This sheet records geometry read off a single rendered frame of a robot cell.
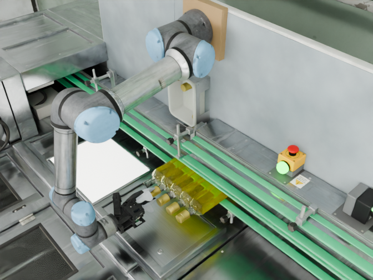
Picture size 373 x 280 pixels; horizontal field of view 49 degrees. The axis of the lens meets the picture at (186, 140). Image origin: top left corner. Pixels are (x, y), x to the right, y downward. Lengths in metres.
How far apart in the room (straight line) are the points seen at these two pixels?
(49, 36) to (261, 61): 1.42
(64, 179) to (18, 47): 1.17
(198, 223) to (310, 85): 0.71
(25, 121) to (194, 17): 1.13
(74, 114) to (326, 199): 0.85
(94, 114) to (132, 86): 0.17
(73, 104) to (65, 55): 1.04
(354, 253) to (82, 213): 0.86
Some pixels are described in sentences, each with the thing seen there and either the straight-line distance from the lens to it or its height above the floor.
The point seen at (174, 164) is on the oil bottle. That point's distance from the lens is 1.73.
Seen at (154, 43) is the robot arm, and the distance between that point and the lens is 1.46.
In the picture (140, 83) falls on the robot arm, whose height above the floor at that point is 1.19.
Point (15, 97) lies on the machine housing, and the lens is 2.21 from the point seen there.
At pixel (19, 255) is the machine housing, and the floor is 1.65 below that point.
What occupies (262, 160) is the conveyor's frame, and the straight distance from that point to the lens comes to 1.57.
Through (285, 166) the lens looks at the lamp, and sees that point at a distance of 1.47.
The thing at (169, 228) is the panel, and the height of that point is 1.15.
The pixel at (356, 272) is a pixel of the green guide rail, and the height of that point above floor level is 0.93.
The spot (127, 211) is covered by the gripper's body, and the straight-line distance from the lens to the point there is 1.56.
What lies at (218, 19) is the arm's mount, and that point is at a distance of 1.53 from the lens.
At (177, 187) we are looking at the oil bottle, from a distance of 1.63.
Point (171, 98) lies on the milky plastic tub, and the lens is 1.84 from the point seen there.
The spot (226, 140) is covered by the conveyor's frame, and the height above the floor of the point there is 0.84.
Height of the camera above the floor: 1.80
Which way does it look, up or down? 31 degrees down
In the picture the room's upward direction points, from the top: 119 degrees counter-clockwise
